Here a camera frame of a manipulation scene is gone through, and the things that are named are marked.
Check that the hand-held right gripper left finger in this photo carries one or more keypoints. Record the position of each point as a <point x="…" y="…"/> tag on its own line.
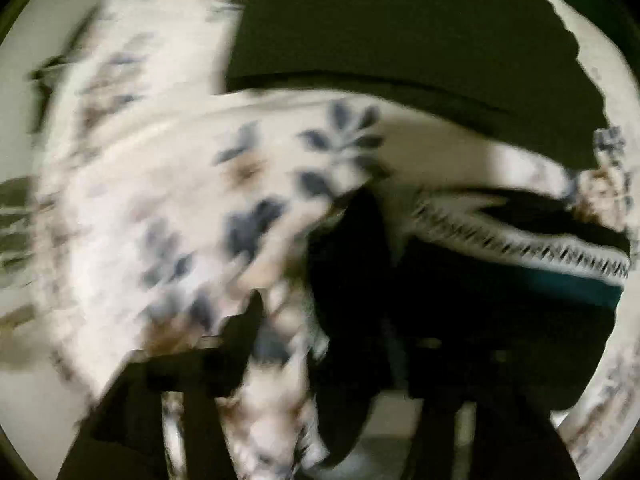
<point x="235" y="332"/>

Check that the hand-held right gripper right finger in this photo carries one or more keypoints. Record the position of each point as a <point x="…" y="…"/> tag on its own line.
<point x="450" y="370"/>

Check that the black garment with zigzag trim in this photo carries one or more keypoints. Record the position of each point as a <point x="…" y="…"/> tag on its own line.
<point x="450" y="290"/>

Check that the white floral cloth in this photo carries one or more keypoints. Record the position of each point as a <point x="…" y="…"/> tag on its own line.
<point x="165" y="170"/>

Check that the teal cloth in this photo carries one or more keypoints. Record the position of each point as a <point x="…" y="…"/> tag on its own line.
<point x="570" y="287"/>

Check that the dark green cloth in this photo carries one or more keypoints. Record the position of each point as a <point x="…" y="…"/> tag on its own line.
<point x="400" y="35"/>

